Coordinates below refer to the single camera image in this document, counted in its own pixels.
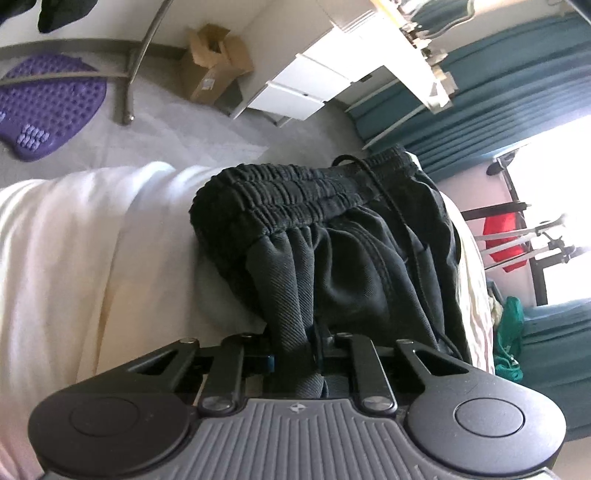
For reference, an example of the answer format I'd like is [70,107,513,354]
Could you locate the green clothes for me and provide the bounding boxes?
[493,295,528,385]

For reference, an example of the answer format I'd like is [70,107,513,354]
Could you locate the white vanity desk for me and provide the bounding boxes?
[247,0,459,128]

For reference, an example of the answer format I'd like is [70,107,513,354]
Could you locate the metal clothes rack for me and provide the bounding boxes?
[0,0,177,125]

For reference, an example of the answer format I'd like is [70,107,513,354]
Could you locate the blue curtain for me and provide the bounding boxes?
[346,28,591,172]
[515,298,591,444]

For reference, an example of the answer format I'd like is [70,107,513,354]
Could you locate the yellow cloth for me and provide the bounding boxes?
[486,284,505,325]

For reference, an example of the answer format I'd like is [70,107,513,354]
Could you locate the purple massage mat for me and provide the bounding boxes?
[0,52,108,162]

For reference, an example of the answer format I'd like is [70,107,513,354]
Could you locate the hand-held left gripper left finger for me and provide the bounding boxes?
[117,335,278,414]

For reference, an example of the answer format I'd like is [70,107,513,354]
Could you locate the black pants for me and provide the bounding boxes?
[188,145,476,400]

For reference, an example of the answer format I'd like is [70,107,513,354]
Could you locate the pastel bed sheet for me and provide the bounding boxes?
[0,159,497,476]

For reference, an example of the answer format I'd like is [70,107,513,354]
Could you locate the cardboard box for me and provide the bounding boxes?
[179,24,256,105]

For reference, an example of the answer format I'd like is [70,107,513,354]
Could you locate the red cloth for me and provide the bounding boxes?
[482,210,533,274]

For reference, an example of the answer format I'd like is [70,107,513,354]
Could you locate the silver tripod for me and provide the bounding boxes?
[475,212,583,274]

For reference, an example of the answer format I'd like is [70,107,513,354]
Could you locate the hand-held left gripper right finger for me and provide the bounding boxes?
[309,325,472,414]

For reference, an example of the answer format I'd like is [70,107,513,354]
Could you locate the hanging black garment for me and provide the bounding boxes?
[37,0,92,34]

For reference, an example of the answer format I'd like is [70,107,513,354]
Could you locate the window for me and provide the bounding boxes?
[496,115,591,306]

